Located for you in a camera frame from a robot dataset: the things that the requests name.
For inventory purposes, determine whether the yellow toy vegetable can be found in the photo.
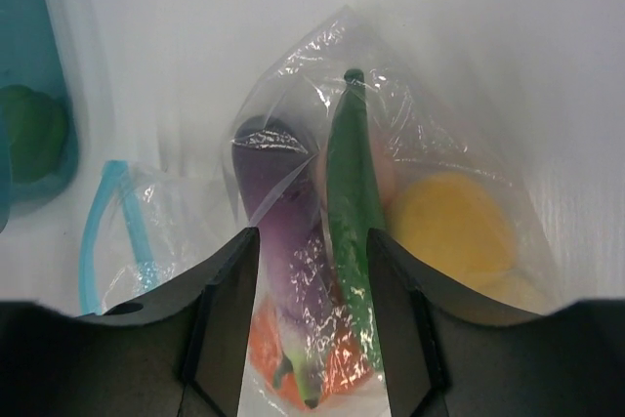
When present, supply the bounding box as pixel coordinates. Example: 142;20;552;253
387;172;517;286

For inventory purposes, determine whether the orange toy pumpkin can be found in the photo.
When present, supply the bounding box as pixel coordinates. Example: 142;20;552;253
248;296;373;411

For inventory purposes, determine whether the white toy garlic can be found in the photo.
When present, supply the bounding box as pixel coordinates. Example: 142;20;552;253
466;271;552;314

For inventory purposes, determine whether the teal plastic bin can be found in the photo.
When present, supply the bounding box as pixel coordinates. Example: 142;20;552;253
1;0;79;225

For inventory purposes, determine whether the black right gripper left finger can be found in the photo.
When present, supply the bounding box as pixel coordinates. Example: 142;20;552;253
1;229;259;416

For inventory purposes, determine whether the dark green toy chili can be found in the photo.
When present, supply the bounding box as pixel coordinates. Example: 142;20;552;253
326;68;385;372

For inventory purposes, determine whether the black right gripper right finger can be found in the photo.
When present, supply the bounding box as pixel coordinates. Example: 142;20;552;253
367;229;624;416

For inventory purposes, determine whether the pink toy egg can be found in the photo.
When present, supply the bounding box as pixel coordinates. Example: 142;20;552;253
314;131;396;210

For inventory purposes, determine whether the purple toy eggplant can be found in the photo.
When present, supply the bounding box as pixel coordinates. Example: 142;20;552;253
229;114;333;411

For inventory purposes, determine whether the clear zip top bag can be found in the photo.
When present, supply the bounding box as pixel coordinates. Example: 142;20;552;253
79;8;558;416

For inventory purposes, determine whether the green toy bell pepper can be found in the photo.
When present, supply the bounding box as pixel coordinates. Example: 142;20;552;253
1;85;69;184

